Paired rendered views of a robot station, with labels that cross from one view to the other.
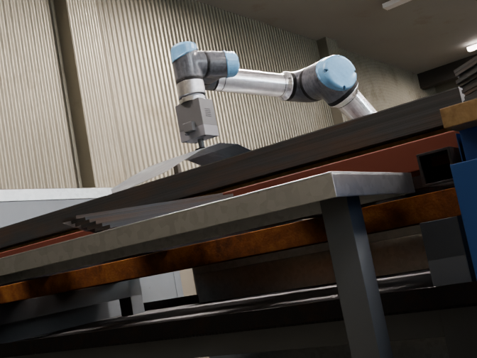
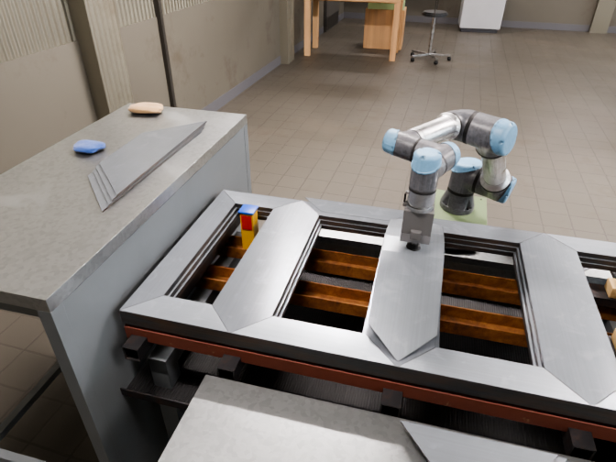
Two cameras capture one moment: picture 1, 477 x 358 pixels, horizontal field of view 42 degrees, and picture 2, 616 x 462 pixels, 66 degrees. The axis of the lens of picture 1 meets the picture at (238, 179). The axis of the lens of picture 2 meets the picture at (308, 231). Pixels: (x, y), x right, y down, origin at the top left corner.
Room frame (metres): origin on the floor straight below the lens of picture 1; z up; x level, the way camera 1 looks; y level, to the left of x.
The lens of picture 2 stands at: (0.70, 0.77, 1.79)
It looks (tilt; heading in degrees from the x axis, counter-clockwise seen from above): 33 degrees down; 340
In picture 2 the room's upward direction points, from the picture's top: straight up
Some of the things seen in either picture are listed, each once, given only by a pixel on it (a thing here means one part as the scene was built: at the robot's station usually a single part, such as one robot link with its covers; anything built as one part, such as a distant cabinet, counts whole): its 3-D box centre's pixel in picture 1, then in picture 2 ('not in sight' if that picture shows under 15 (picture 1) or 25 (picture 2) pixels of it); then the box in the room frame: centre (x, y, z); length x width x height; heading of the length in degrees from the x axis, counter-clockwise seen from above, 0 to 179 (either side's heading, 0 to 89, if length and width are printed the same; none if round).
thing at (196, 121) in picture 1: (193, 118); (416, 222); (1.67, 0.09, 1.07); 0.10 x 0.09 x 0.16; 147
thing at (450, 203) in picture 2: not in sight; (458, 196); (2.21, -0.49, 0.76); 0.15 x 0.15 x 0.10
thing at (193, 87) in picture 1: (190, 91); (420, 196); (1.68, 0.08, 1.15); 0.08 x 0.08 x 0.05
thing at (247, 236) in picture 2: not in sight; (249, 233); (2.20, 0.46, 0.78); 0.05 x 0.05 x 0.19; 56
